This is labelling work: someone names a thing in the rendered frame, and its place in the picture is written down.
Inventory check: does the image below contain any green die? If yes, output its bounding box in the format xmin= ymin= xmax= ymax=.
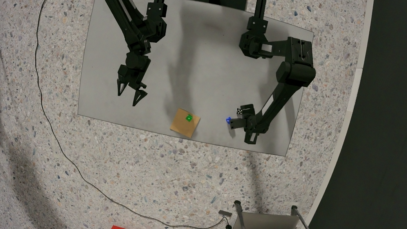
xmin=186 ymin=114 xmax=193 ymax=121

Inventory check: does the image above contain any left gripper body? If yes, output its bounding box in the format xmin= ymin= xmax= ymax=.
xmin=242 ymin=104 xmax=255 ymax=116

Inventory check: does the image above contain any tan flat mat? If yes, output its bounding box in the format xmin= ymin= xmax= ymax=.
xmin=170 ymin=108 xmax=200 ymax=138

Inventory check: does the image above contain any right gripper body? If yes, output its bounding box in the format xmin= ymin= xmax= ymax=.
xmin=127 ymin=79 xmax=147 ymax=93

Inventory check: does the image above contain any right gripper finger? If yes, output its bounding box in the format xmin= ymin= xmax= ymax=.
xmin=117 ymin=79 xmax=129 ymax=96
xmin=133 ymin=91 xmax=148 ymax=106

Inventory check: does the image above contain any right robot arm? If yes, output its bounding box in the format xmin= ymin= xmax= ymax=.
xmin=105 ymin=0 xmax=163 ymax=84

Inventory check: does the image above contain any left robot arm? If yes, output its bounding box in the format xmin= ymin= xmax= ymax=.
xmin=229 ymin=34 xmax=316 ymax=145

